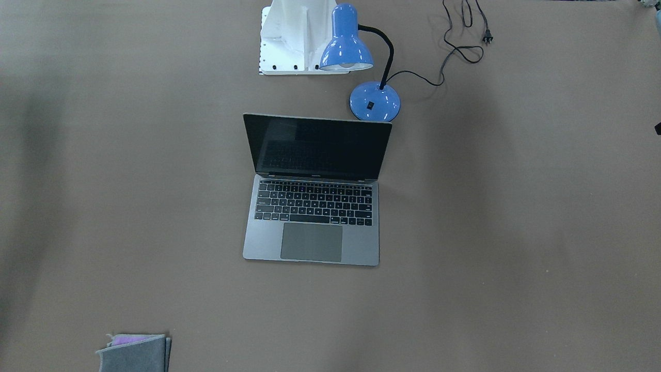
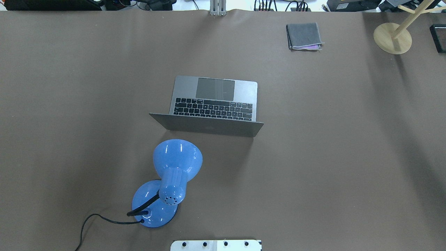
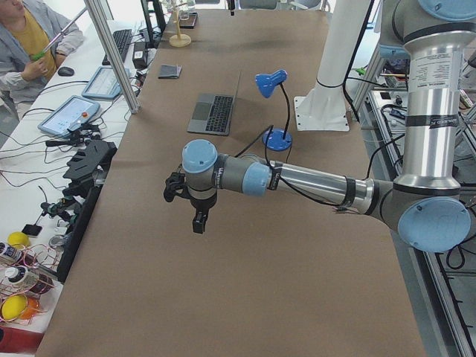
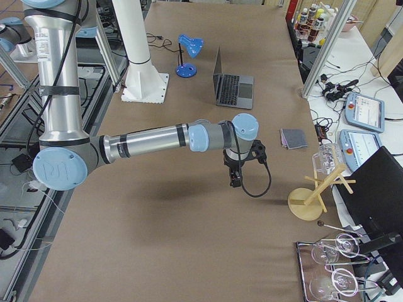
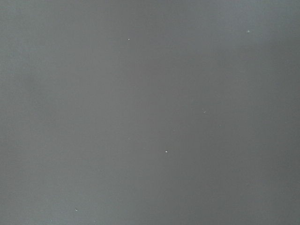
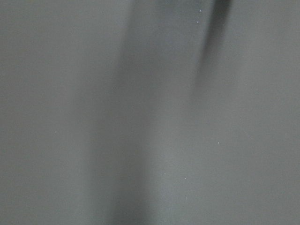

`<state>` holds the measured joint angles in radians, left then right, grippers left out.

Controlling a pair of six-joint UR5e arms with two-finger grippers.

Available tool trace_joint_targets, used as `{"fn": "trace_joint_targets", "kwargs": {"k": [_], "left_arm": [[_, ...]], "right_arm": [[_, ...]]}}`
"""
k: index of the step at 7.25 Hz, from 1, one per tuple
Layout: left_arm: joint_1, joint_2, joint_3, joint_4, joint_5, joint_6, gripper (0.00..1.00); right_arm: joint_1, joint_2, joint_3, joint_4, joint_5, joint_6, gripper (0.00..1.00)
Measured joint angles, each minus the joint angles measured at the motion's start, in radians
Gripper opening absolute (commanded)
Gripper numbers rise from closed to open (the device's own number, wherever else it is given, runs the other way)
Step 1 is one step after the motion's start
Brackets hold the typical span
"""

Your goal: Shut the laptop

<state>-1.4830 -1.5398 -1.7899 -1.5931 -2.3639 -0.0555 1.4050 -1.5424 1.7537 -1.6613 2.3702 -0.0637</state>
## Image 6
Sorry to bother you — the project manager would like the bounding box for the grey laptop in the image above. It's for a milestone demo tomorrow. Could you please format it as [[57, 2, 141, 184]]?
[[0, 0, 300, 225]]

